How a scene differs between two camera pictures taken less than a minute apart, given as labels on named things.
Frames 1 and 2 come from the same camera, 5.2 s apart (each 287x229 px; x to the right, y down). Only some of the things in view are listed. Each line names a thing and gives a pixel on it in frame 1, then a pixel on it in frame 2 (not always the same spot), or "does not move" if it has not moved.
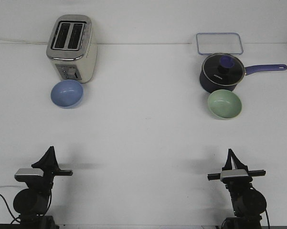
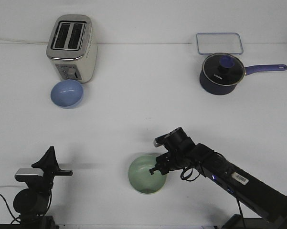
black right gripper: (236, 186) to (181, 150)
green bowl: (224, 104) to (140, 177)
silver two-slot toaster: (71, 46) does not move
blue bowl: (67, 94) does not move
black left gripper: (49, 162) does not move
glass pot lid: (224, 69) does not move
